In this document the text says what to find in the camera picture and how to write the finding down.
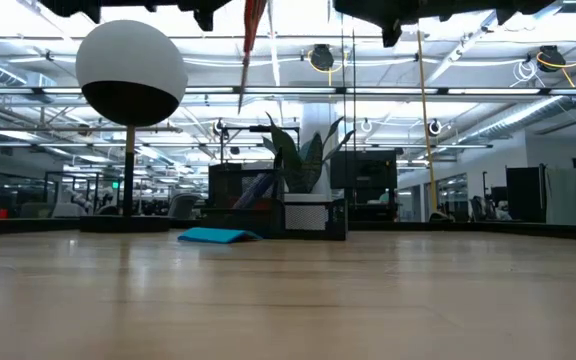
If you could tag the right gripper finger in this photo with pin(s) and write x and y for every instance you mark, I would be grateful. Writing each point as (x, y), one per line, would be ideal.
(373, 10)

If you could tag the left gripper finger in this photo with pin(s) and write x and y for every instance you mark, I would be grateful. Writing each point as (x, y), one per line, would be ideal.
(205, 12)

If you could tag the grey marker purple cap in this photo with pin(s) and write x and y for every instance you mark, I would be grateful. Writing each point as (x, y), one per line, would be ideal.
(263, 187)

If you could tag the blue sticky note pad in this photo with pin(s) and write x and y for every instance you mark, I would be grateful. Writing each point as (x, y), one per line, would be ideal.
(213, 235)

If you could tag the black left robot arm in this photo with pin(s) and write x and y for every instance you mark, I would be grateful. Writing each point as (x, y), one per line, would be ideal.
(68, 7)

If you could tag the black mesh desk organizer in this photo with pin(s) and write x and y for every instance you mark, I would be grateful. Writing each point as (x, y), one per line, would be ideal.
(223, 190)

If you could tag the grey office chair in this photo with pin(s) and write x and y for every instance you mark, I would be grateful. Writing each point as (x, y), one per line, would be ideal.
(183, 206)

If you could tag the white globe lamp black base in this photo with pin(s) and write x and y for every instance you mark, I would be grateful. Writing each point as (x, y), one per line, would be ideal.
(133, 55)

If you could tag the black cabinet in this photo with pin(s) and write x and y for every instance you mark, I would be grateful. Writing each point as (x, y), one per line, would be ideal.
(363, 170)

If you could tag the potted snake plant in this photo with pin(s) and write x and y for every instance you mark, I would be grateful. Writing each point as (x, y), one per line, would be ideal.
(298, 165)

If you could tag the black panel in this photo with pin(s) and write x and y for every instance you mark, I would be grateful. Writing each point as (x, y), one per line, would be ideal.
(525, 195)

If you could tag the black aluminium table frame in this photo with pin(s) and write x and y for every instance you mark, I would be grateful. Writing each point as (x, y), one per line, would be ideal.
(468, 229)

